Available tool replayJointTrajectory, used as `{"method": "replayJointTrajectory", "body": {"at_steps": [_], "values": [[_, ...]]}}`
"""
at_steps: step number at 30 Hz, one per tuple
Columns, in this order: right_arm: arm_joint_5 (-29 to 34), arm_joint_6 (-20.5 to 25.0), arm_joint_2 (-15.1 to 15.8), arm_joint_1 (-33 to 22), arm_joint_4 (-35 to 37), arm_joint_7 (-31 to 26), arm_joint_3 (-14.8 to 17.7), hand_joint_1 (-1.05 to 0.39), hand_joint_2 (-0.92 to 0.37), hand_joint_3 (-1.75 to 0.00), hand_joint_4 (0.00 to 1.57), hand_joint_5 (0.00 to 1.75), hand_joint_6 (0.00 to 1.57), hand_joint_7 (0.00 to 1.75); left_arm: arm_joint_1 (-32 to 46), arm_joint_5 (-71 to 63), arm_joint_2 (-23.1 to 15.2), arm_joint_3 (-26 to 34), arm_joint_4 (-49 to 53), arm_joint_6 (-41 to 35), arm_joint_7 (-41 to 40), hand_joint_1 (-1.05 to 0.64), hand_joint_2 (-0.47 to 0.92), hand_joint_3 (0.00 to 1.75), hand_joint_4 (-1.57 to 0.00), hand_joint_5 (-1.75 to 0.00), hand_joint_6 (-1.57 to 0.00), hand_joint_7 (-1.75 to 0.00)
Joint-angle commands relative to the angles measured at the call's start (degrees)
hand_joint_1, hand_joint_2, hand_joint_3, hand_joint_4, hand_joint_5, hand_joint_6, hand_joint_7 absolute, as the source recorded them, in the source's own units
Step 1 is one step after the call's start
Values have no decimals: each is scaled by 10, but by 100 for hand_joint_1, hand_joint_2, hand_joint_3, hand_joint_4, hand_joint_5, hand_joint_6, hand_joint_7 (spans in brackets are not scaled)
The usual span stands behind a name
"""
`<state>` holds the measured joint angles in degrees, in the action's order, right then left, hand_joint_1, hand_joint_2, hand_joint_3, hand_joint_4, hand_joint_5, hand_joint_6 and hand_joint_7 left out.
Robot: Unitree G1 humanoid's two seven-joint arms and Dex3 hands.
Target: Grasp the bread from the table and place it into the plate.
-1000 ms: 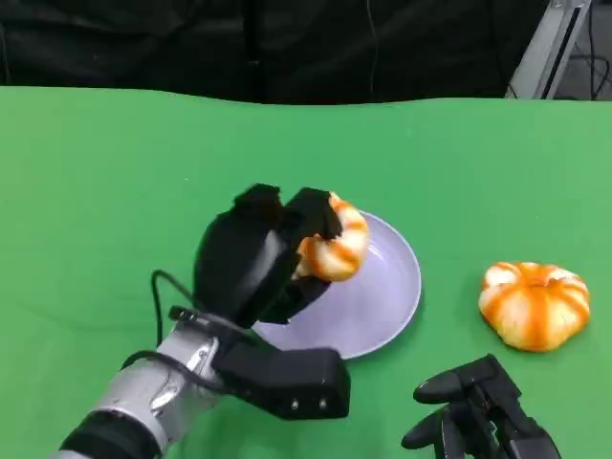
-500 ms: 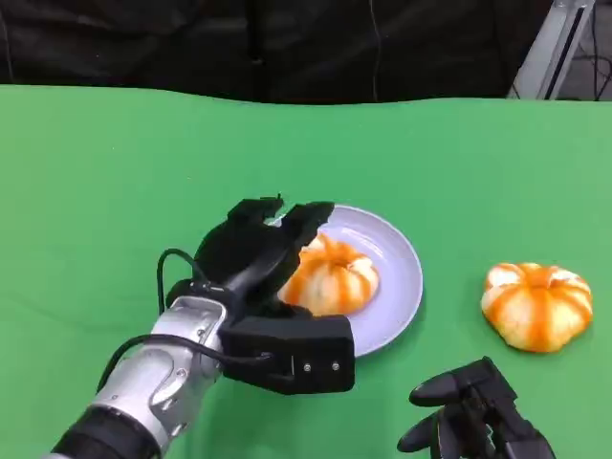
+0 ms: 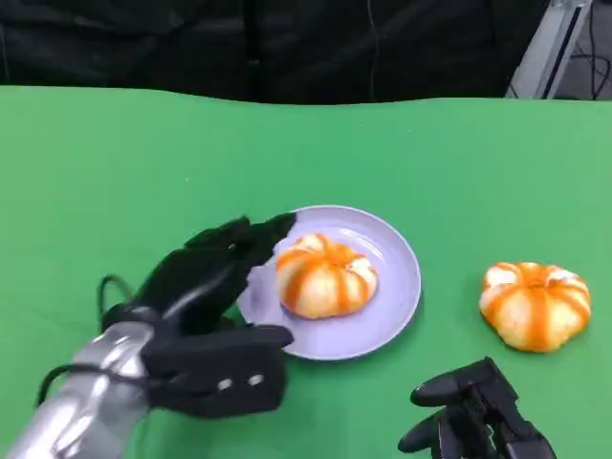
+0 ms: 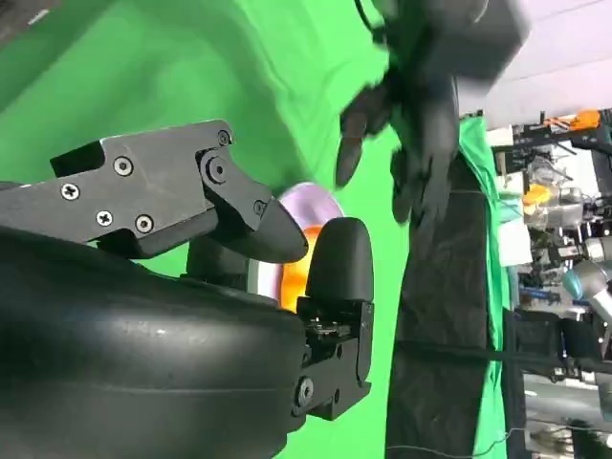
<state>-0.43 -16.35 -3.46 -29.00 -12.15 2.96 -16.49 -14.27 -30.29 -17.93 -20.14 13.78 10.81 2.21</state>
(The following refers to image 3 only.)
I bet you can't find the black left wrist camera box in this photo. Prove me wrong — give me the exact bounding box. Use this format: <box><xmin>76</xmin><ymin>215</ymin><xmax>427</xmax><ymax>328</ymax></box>
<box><xmin>142</xmin><ymin>323</ymin><xmax>295</xmax><ymax>421</ymax></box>

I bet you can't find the aluminium frame post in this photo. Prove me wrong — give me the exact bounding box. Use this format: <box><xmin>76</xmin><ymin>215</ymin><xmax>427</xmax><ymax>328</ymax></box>
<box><xmin>505</xmin><ymin>0</ymin><xmax>601</xmax><ymax>100</ymax></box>

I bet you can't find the lilac plate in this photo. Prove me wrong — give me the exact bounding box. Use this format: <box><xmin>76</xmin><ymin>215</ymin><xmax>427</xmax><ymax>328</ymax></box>
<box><xmin>236</xmin><ymin>205</ymin><xmax>423</xmax><ymax>361</ymax></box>

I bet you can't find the green table cloth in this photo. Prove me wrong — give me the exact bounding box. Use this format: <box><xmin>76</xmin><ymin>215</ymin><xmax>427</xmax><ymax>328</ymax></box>
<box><xmin>0</xmin><ymin>84</ymin><xmax>612</xmax><ymax>459</ymax></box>

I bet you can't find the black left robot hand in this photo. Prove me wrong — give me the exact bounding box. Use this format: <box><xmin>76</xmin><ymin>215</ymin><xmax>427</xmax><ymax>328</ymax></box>
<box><xmin>102</xmin><ymin>212</ymin><xmax>298</xmax><ymax>339</ymax></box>

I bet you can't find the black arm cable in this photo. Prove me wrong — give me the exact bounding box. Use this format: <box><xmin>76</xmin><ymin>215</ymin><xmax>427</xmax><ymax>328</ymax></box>
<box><xmin>36</xmin><ymin>364</ymin><xmax>145</xmax><ymax>408</ymax></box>
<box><xmin>97</xmin><ymin>273</ymin><xmax>140</xmax><ymax>332</ymax></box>

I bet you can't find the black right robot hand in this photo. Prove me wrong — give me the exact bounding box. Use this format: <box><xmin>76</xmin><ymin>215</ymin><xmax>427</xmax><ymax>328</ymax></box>
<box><xmin>397</xmin><ymin>356</ymin><xmax>558</xmax><ymax>459</ymax></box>

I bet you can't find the black backdrop cloth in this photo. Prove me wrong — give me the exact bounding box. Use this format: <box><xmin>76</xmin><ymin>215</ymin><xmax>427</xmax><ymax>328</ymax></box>
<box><xmin>0</xmin><ymin>0</ymin><xmax>551</xmax><ymax>105</ymax></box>

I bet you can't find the orange and white bread roll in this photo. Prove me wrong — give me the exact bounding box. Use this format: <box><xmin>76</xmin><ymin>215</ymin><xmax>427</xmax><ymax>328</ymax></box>
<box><xmin>274</xmin><ymin>232</ymin><xmax>381</xmax><ymax>320</ymax></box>
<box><xmin>479</xmin><ymin>261</ymin><xmax>593</xmax><ymax>354</ymax></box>

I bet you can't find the black floor cable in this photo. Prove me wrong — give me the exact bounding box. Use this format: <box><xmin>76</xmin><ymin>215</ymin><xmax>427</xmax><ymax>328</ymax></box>
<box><xmin>571</xmin><ymin>45</ymin><xmax>612</xmax><ymax>101</ymax></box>

